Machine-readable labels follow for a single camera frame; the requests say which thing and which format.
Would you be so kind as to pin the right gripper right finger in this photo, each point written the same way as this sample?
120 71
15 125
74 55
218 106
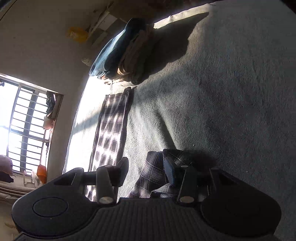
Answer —
174 173

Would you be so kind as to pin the dark navy garment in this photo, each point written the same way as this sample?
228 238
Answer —
6 169

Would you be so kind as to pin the yellow box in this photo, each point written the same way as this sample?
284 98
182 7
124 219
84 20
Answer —
77 34

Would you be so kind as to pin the grey curtain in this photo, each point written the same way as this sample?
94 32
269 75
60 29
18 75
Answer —
10 190

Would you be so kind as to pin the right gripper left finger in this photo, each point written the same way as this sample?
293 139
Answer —
117 174

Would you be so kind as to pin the white low shelf unit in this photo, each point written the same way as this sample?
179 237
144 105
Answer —
104 23

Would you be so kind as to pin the dark plaid flannel pants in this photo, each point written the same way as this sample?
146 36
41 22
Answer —
150 137

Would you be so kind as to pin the folded clothes stack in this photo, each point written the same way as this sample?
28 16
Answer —
123 57

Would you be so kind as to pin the window security bars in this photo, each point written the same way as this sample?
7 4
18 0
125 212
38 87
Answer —
23 138

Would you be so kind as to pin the dark cloth in box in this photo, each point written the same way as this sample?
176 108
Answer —
53 104

